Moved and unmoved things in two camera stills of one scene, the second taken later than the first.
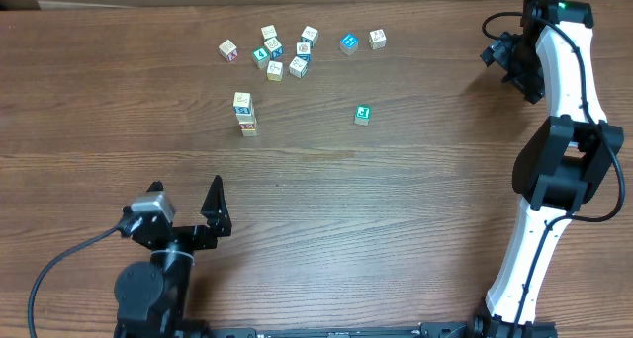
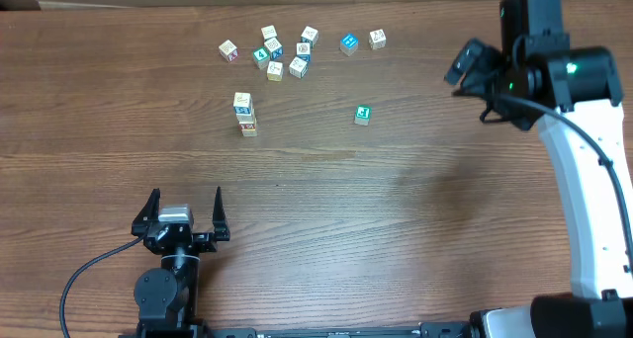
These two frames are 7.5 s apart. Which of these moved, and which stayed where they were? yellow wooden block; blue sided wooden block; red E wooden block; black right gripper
Moved: black right gripper
Stayed: blue sided wooden block; red E wooden block; yellow wooden block
